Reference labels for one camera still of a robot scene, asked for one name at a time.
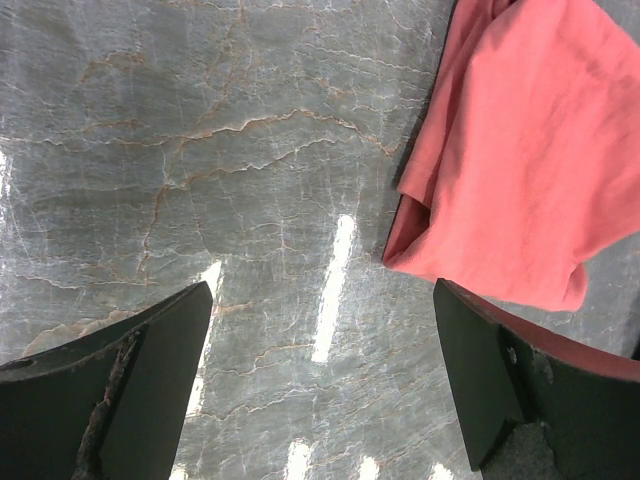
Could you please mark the salmon pink t shirt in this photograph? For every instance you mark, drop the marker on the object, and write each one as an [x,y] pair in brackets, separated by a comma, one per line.
[527,163]

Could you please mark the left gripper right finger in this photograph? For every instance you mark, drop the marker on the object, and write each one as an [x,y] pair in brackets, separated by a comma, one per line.
[576,405]

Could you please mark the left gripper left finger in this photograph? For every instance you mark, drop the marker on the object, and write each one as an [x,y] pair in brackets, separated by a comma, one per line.
[108,405]

